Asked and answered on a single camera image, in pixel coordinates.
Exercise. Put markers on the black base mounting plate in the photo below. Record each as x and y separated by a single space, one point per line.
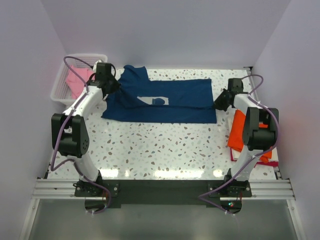
113 194

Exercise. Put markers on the pink t-shirt in basket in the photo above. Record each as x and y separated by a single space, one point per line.
75 84

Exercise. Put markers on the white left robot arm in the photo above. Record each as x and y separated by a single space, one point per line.
70 138

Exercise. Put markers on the white folded t-shirt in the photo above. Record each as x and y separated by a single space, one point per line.
235 142

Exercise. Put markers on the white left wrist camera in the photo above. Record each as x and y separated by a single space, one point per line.
94 67

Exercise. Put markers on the navy blue printed t-shirt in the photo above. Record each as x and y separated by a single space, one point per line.
141 100

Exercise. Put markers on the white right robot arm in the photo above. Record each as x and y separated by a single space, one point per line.
260 132

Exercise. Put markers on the aluminium frame rail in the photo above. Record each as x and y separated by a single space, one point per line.
274 189

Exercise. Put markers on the orange folded t-shirt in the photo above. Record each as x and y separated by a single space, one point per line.
235 140

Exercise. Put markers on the white plastic basket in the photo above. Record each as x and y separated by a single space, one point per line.
67 86

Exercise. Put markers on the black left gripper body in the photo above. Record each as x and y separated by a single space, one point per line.
114 84

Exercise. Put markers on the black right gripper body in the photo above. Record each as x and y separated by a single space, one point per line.
221 102

